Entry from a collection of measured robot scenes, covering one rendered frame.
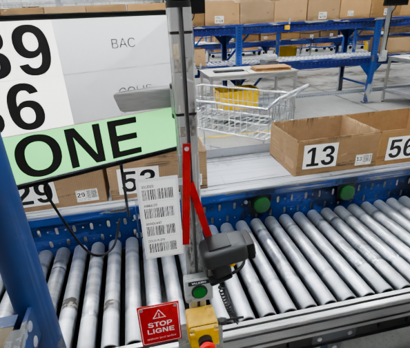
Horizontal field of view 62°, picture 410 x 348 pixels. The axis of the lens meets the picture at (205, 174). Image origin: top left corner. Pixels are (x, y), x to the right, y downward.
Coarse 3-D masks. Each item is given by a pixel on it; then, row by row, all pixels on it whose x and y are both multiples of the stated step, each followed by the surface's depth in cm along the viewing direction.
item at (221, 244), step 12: (204, 240) 76; (216, 240) 75; (228, 240) 74; (240, 240) 74; (252, 240) 74; (204, 252) 73; (216, 252) 72; (228, 252) 72; (240, 252) 73; (252, 252) 74; (204, 264) 73; (216, 264) 73; (228, 264) 74; (216, 276) 76; (228, 276) 77
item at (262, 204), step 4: (256, 200) 140; (260, 200) 140; (264, 200) 140; (268, 200) 140; (256, 204) 140; (260, 204) 140; (264, 204) 141; (268, 204) 141; (256, 208) 141; (260, 208) 141; (264, 208) 141; (268, 208) 142; (260, 212) 142
